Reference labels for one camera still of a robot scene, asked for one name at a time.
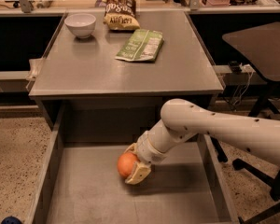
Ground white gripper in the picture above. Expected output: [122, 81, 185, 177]
[125, 131, 168, 185]

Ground orange fruit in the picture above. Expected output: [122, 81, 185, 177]
[117, 152, 138, 178]

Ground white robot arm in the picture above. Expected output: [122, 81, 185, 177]
[125, 99, 280, 185]

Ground open grey top drawer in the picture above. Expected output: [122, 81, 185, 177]
[26, 105, 240, 224]

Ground grey counter cabinet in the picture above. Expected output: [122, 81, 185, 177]
[30, 9, 223, 105]

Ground green snack bag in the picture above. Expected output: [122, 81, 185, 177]
[115, 29, 163, 62]

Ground blue ball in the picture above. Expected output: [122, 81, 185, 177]
[1, 216, 22, 224]

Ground white ceramic bowl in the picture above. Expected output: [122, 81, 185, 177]
[64, 13, 96, 38]

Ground brown and yellow chip bag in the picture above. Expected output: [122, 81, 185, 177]
[104, 0, 140, 31]

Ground black office chair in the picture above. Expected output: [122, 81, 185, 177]
[232, 157, 280, 224]

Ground dark round side table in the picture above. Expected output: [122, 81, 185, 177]
[222, 21, 280, 117]

